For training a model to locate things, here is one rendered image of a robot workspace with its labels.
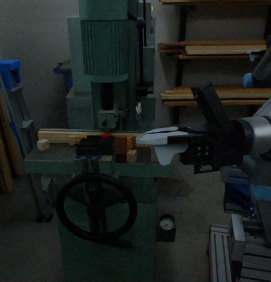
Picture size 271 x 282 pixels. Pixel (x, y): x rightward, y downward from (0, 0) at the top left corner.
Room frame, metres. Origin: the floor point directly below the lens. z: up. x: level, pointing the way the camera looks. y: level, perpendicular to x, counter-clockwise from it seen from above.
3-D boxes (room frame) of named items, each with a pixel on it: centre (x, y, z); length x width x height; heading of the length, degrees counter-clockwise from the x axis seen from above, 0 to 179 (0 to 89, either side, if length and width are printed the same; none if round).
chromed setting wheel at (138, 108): (1.29, -0.02, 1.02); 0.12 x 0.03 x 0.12; 176
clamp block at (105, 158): (0.97, 0.15, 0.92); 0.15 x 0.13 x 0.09; 86
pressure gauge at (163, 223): (0.94, -0.13, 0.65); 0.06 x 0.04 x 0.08; 86
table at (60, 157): (1.06, 0.15, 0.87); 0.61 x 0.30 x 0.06; 86
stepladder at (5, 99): (1.84, 0.77, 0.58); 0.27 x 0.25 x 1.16; 90
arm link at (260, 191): (0.56, -0.30, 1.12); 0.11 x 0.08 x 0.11; 14
